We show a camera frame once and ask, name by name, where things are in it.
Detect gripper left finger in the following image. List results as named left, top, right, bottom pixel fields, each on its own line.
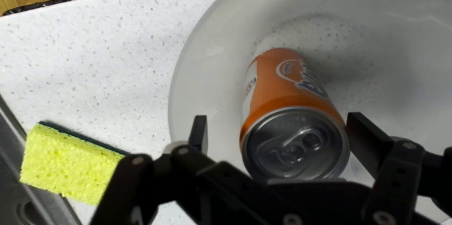
left=89, top=115, right=269, bottom=225

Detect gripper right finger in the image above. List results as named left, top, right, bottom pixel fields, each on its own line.
left=345, top=112, right=452, bottom=225

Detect orange soda can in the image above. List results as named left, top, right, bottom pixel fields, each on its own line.
left=239, top=48, right=351, bottom=183

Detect clear glass bowl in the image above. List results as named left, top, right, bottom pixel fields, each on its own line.
left=168, top=0, right=452, bottom=224

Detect yellow sponge with green back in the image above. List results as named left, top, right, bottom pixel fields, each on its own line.
left=19, top=122, right=130, bottom=206

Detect steel sink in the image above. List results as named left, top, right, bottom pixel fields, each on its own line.
left=0, top=94, right=82, bottom=225

